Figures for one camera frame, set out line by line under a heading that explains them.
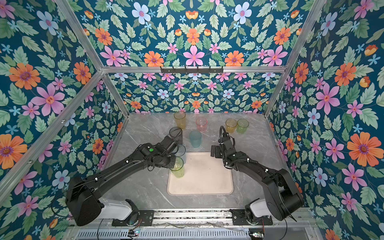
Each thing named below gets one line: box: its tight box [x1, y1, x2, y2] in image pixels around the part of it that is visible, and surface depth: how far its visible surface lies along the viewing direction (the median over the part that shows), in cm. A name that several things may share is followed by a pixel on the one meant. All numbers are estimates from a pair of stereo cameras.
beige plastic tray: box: [167, 152, 234, 196], surface depth 88 cm
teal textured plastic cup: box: [189, 130, 202, 149], surface depth 97 cm
